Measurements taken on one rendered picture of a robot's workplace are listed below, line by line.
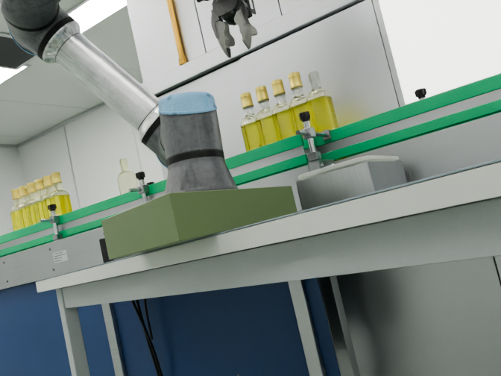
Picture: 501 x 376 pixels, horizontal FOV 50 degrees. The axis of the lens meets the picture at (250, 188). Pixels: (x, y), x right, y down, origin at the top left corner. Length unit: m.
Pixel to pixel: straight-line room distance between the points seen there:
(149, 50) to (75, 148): 5.09
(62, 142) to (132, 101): 6.17
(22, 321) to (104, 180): 4.56
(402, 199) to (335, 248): 0.17
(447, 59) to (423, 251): 0.94
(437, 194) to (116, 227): 0.62
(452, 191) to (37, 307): 1.85
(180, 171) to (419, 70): 0.79
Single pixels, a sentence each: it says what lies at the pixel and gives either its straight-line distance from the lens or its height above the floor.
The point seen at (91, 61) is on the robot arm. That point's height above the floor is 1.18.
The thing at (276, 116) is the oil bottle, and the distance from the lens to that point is 1.55.
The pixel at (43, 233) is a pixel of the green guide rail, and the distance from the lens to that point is 2.14.
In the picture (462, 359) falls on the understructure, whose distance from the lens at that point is 1.63.
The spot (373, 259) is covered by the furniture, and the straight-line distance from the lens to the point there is 0.71.
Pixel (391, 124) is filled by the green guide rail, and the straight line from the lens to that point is 1.40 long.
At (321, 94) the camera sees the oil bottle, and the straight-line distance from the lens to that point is 1.49.
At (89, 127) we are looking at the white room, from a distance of 6.97.
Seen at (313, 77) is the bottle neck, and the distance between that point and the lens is 1.53.
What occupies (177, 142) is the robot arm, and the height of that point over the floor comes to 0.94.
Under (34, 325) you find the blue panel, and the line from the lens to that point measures 2.27.
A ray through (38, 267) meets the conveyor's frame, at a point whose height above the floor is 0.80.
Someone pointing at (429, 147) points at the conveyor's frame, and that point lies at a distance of 1.35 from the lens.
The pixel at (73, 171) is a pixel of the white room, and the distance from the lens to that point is 7.20.
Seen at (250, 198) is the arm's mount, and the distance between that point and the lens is 0.93.
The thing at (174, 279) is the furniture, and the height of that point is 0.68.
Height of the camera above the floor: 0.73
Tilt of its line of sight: 5 degrees up
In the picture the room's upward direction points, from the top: 13 degrees counter-clockwise
